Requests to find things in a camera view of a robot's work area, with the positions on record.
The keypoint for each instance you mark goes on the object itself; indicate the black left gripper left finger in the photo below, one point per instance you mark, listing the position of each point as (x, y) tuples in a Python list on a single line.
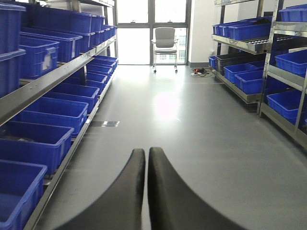
[(120, 206)]

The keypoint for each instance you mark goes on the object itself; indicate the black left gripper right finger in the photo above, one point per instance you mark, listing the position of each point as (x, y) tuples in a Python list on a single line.
[(173, 205)]

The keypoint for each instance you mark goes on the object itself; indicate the left steel shelf rack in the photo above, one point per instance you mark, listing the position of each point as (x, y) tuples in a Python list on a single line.
[(53, 78)]

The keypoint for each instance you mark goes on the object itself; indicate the steel shelf rack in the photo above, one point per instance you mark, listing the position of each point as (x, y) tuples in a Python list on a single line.
[(266, 63), (53, 78)]

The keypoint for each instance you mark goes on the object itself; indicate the right steel shelf rack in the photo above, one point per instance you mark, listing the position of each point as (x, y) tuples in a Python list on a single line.
[(266, 63)]

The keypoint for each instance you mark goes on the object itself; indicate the grey office chair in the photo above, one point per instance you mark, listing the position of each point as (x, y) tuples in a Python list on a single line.
[(165, 43)]

